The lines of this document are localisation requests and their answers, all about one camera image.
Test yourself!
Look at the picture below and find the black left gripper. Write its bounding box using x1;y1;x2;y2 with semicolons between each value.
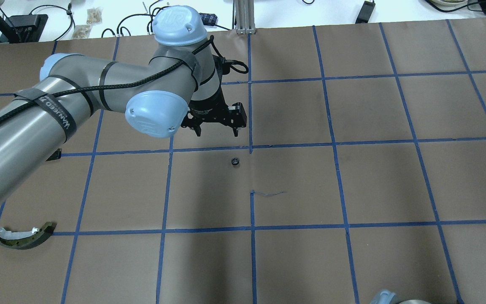
181;91;247;137

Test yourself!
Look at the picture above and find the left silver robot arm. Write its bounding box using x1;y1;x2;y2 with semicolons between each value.
0;5;247;204

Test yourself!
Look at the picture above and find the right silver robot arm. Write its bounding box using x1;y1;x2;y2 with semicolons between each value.
370;289;430;304

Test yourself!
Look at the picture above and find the blue black small device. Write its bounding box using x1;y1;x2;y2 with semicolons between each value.
199;12;218;27

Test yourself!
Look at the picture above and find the small black flat part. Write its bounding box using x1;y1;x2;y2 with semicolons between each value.
46;148;62;162

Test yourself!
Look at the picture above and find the black power adapter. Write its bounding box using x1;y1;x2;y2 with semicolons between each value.
355;0;375;24

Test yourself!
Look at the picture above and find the olive brake shoe part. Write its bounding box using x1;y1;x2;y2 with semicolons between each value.
0;222;57;250

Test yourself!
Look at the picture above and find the aluminium frame post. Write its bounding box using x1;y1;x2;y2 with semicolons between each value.
232;0;257;35

